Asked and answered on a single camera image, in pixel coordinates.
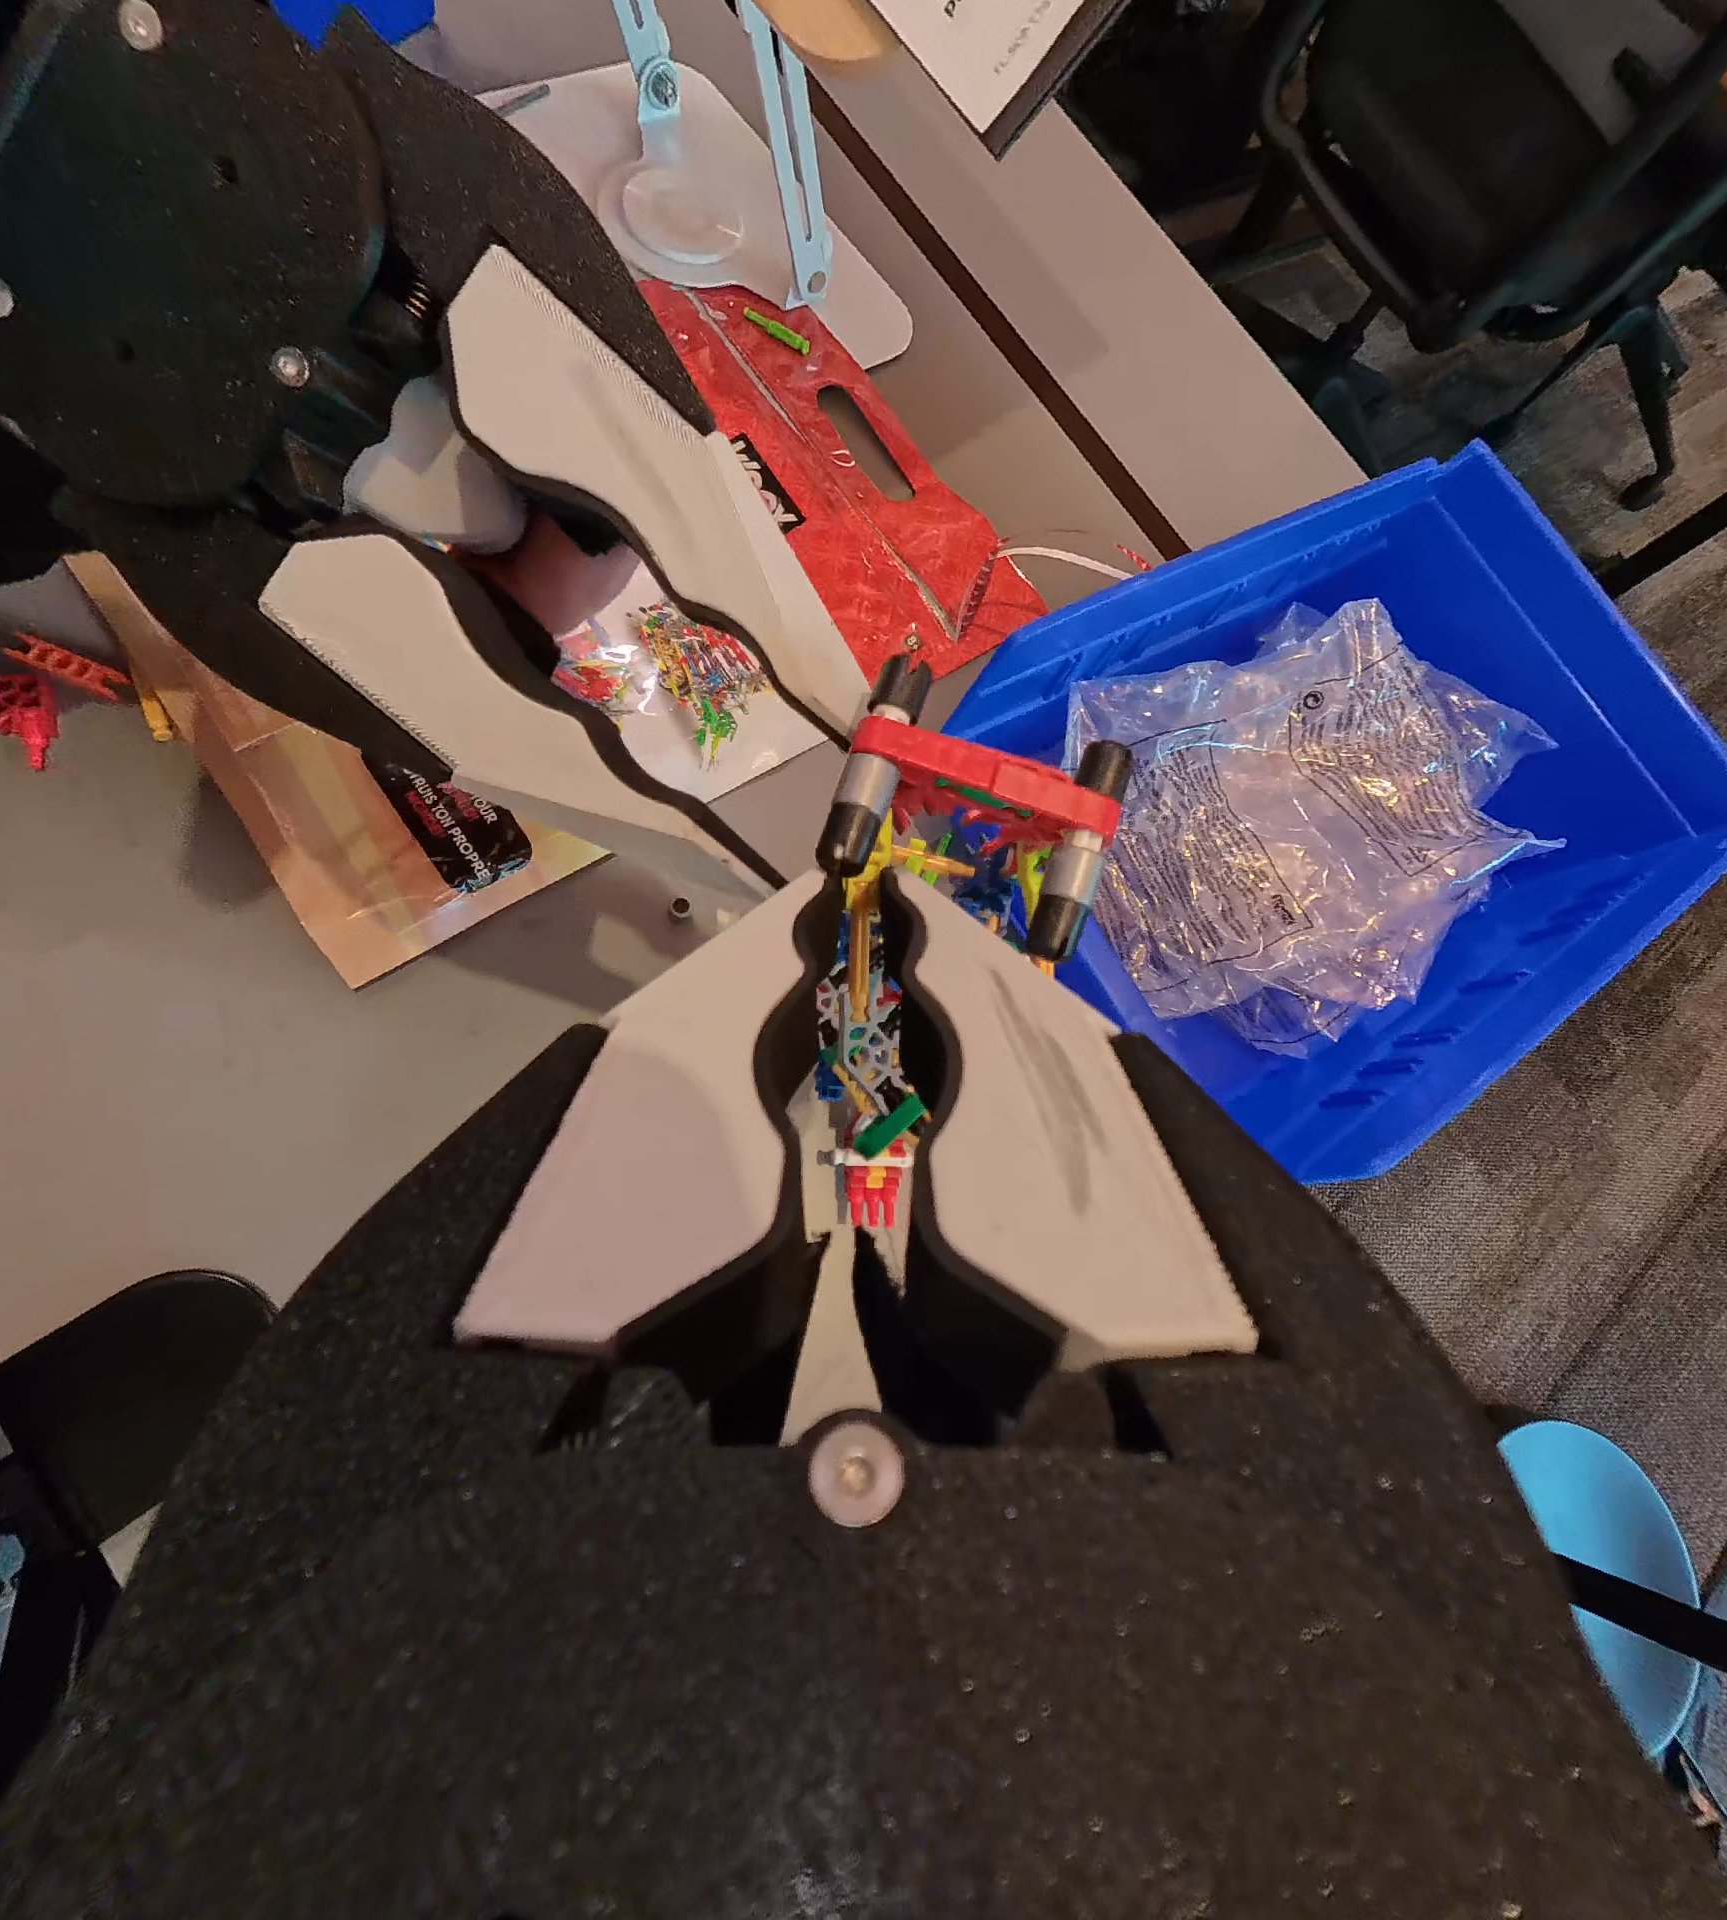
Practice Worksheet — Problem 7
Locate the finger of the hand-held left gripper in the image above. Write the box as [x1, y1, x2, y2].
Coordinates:
[261, 531, 796, 886]
[441, 241, 881, 750]

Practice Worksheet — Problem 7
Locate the small multicolour toy assembly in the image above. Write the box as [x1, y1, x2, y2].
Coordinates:
[809, 838, 975, 1153]

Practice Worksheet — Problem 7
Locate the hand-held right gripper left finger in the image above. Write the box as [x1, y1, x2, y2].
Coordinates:
[453, 868, 839, 1446]

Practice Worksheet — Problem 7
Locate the small blue plastic bin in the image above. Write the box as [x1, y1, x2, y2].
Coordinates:
[943, 440, 1727, 1186]

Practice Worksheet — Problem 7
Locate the black mesh office chair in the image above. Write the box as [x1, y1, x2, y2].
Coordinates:
[1208, 0, 1727, 512]

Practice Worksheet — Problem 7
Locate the white adjustable book stand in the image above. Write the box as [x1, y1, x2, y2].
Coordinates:
[477, 0, 914, 372]

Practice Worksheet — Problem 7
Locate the light blue stool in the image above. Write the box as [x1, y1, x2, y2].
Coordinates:
[1495, 1419, 1705, 1762]

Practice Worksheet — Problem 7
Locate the long yellow rod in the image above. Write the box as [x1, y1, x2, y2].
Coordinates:
[113, 633, 183, 741]

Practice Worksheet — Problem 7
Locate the large blue plastic bin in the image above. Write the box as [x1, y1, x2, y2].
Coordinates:
[269, 0, 441, 47]

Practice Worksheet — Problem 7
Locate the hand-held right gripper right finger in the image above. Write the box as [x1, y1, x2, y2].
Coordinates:
[888, 876, 1258, 1446]

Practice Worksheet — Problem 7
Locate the orange ladder connector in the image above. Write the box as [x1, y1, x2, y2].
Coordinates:
[0, 633, 132, 701]

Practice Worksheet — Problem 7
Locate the instruction booklet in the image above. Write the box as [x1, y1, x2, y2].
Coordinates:
[862, 0, 1131, 159]

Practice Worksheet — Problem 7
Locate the green connector toy assembly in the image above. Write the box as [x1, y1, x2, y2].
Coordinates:
[809, 661, 1131, 1235]

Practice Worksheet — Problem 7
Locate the clear plastic bag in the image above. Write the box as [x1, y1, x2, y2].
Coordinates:
[1063, 597, 1560, 1058]

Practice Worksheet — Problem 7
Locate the person's left hand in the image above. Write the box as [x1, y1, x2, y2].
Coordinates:
[470, 516, 622, 633]

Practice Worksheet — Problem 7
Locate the construction toy set plastic bag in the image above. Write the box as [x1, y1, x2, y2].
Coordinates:
[59, 280, 1055, 991]

